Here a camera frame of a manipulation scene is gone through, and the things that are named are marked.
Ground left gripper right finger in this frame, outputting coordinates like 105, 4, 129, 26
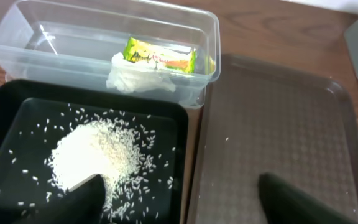
257, 173, 355, 224

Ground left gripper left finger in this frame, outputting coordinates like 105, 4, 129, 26
14, 174, 106, 224

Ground rice pile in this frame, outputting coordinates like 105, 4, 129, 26
44, 111, 157, 223

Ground white tissue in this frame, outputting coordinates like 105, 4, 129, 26
106, 52, 176, 93

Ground yellow snack wrapper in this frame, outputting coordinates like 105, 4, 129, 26
123, 37, 197, 73

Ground black tray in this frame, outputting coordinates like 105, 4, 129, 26
0, 80, 188, 223

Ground brown serving tray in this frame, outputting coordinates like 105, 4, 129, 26
187, 54, 358, 223

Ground clear plastic bin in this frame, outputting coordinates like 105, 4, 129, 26
0, 1, 221, 108

